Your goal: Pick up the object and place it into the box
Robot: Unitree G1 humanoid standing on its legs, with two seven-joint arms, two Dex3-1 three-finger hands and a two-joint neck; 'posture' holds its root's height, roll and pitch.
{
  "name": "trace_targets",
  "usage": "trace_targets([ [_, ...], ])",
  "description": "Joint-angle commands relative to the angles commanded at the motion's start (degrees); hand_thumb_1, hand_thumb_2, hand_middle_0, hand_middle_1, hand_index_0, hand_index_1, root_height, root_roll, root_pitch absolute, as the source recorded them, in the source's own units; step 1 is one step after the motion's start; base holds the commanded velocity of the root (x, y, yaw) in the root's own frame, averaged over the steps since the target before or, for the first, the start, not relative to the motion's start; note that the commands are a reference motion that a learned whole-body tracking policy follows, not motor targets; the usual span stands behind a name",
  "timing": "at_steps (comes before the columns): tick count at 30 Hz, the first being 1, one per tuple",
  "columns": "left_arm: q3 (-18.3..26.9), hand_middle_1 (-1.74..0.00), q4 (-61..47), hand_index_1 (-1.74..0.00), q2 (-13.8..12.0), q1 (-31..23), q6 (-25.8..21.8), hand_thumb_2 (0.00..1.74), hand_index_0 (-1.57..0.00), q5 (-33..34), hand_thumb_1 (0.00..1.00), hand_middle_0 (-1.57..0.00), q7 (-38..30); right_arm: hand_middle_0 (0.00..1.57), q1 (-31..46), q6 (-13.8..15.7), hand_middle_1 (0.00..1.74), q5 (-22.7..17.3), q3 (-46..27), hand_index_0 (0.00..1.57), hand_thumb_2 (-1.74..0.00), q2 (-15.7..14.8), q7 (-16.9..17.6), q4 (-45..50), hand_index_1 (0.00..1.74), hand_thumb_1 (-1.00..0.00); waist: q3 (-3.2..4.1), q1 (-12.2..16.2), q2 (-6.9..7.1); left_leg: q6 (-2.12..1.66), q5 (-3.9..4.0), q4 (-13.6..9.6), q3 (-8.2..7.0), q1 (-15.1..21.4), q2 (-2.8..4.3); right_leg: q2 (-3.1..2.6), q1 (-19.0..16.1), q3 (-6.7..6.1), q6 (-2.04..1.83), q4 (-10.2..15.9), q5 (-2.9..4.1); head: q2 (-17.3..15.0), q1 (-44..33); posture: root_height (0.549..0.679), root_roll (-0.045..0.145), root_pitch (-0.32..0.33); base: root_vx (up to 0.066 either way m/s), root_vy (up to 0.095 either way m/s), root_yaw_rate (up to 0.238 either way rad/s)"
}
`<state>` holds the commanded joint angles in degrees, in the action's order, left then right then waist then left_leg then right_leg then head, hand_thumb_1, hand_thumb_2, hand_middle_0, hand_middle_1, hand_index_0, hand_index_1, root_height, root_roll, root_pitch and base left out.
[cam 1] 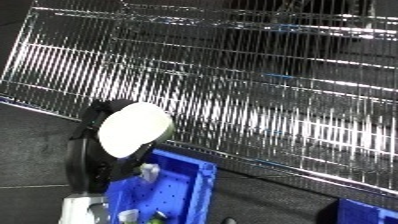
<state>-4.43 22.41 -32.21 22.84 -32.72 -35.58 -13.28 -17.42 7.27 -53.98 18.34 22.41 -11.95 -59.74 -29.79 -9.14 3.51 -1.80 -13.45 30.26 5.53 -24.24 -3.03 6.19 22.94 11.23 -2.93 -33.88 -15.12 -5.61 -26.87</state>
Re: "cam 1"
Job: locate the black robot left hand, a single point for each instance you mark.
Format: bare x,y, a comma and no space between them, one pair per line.
83,160

